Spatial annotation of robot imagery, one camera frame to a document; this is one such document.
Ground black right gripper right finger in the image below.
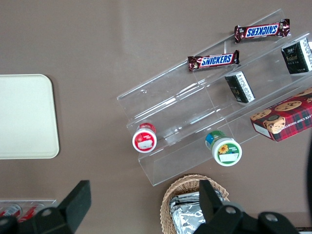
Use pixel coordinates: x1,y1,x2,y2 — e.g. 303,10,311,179
194,179,301,234

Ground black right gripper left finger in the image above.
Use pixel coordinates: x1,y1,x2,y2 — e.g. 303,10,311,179
0,180,92,234

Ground foil wrapped sandwich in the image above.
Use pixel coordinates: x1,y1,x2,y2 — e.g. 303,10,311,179
169,203,207,234
175,191,224,207

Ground woven wicker basket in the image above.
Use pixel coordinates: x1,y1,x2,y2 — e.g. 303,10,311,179
159,174,230,234

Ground cream plastic tray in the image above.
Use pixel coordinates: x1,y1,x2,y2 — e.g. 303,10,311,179
0,74,60,160

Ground clear acrylic can holder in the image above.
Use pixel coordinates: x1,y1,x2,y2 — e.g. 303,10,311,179
0,199,58,223

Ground red soda can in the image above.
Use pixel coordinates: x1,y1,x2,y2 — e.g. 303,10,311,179
0,204,22,218
18,204,44,223

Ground green lid jar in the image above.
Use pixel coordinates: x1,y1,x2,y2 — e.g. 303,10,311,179
205,130,243,167

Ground red lid jar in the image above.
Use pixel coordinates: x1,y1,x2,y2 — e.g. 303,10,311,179
132,122,158,154

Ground clear acrylic tiered shelf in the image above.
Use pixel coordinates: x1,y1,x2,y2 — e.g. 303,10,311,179
116,8,312,187

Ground red plaid cookie box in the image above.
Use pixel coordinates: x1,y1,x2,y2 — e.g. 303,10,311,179
250,87,312,142

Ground dark green tissue pack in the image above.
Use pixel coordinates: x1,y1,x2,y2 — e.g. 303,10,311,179
281,37,312,75
224,71,256,105

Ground Snickers chocolate bar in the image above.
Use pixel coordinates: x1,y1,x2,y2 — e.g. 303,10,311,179
187,49,240,72
234,19,292,44

